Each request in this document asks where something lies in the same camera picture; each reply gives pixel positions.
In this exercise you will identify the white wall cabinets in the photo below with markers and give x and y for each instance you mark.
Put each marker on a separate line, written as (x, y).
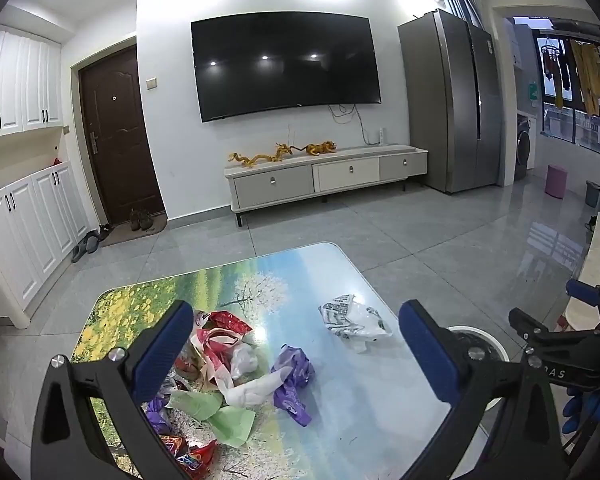
(17, 82)

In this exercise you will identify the beige cloth covered table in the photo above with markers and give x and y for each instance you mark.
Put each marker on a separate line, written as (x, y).
(597, 265)

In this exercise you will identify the grey white television cabinet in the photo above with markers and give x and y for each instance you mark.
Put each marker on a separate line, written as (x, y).
(325, 175)

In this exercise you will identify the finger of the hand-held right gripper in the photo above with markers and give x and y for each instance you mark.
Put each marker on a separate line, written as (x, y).
(585, 292)
(527, 322)

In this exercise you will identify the yellow tiger figurine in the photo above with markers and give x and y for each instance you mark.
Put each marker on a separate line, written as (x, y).
(321, 148)

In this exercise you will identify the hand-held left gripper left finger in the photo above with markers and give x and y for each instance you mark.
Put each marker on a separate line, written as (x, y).
(162, 352)

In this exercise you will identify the white round trash bin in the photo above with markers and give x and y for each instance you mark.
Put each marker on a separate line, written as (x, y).
(480, 342)

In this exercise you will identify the grey steel refrigerator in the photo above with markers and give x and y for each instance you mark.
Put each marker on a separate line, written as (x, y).
(452, 105)

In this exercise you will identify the yellow dragon figurine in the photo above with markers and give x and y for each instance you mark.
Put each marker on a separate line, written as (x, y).
(265, 156)

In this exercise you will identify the brown entrance door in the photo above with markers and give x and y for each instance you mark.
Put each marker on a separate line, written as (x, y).
(120, 140)

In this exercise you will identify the grey slipper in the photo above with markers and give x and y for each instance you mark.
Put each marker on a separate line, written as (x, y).
(92, 242)
(79, 252)

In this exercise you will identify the white base cabinets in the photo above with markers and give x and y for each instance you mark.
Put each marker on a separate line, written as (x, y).
(27, 240)

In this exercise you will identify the white crumpled plastic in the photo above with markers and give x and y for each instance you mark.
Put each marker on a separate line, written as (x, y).
(250, 390)

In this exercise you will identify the blue curtain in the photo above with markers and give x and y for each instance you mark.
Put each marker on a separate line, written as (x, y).
(462, 4)

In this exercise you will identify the green wrapper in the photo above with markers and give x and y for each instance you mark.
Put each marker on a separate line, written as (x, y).
(220, 412)

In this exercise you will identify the brown shoe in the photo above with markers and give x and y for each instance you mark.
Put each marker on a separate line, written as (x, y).
(135, 220)
(146, 219)

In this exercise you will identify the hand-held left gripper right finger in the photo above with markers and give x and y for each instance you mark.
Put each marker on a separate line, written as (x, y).
(427, 355)

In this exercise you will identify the yellow hanging clothes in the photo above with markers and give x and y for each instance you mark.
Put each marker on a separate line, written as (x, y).
(592, 76)

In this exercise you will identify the grey washing machine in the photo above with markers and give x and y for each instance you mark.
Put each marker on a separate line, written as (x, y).
(522, 149)

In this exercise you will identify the round clothes drying hanger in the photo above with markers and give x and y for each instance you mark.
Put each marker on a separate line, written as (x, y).
(551, 62)

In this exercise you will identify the wall light switch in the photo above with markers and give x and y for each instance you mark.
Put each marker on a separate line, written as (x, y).
(151, 82)

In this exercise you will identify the white black-print plastic bag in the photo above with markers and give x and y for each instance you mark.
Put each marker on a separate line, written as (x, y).
(352, 317)

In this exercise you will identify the pink white plastic bag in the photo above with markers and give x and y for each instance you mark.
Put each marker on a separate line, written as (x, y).
(215, 350)

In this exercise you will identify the small purple wrapper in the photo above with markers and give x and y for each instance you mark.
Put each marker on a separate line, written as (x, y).
(156, 414)

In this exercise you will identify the small grey bin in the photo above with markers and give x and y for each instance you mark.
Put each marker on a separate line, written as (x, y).
(593, 193)

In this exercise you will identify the brown doormat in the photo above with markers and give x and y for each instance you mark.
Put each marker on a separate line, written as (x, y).
(130, 234)

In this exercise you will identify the large purple wrapper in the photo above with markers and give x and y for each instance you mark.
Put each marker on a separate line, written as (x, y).
(292, 377)

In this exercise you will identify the white router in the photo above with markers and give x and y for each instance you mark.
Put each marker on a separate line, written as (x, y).
(383, 136)

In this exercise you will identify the black wall television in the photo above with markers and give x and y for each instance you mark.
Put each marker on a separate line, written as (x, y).
(285, 62)

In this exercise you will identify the person's right hand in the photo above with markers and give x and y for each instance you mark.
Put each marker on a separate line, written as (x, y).
(582, 410)

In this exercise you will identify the purple stool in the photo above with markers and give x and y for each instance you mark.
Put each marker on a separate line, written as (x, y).
(555, 180)

